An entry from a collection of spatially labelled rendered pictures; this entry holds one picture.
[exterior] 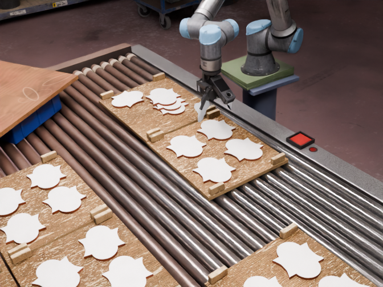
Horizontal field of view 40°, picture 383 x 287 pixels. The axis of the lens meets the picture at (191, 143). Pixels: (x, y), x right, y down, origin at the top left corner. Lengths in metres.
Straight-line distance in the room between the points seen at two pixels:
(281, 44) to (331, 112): 1.68
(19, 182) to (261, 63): 1.23
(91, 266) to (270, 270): 0.50
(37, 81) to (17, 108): 0.22
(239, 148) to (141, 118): 0.46
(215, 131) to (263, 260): 0.67
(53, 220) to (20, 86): 0.79
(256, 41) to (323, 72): 2.17
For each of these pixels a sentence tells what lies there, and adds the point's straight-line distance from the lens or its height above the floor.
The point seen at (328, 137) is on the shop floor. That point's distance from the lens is 3.73.
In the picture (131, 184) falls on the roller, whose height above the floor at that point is 0.92.
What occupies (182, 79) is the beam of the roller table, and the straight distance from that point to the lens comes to 2.48.
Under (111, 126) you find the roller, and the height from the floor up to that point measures 0.91.
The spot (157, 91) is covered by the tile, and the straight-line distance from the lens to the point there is 2.28.
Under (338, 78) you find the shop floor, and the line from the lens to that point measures 4.50.
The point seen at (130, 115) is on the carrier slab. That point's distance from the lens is 2.18.
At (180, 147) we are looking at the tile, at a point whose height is 0.95.
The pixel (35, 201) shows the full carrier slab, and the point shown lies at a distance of 1.83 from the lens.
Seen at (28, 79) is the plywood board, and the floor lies 1.04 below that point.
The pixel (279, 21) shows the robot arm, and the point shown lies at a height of 1.20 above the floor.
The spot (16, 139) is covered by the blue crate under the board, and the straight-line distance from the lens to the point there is 2.16.
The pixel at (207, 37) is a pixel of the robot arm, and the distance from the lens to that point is 1.84.
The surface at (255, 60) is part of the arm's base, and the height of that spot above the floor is 0.97.
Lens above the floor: 2.05
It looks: 34 degrees down
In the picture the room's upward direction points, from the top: 4 degrees counter-clockwise
